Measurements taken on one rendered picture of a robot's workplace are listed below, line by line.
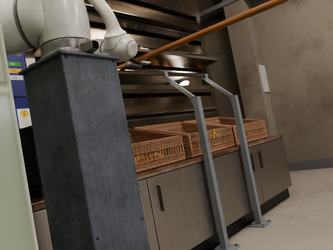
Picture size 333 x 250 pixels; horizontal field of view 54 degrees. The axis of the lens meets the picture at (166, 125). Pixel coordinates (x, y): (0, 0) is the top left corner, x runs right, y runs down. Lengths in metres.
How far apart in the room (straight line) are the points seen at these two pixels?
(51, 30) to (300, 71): 3.93
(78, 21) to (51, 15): 0.07
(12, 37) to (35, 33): 0.08
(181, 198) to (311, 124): 3.01
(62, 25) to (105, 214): 0.54
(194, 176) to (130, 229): 1.04
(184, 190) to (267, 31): 3.34
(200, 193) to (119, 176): 1.10
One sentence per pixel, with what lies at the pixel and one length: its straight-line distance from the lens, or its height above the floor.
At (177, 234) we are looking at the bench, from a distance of 1.84.
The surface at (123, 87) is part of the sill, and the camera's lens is 2.41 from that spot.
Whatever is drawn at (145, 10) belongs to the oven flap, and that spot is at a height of 1.83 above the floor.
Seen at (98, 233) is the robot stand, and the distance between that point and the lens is 0.91.
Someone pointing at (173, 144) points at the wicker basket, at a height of 0.69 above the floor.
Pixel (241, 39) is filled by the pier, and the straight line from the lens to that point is 4.68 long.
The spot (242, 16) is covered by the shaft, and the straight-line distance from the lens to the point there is 1.52.
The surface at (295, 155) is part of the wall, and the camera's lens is 4.70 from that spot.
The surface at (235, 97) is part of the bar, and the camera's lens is 2.42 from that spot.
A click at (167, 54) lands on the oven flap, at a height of 1.39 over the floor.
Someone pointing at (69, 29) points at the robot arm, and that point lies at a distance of 1.01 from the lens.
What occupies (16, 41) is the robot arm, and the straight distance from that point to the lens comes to 1.09.
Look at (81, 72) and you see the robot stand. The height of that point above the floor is 0.94.
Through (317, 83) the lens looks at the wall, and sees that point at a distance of 4.57.
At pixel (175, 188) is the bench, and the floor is 0.45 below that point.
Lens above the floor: 0.71
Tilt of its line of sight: 3 degrees up
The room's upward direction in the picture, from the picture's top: 11 degrees counter-clockwise
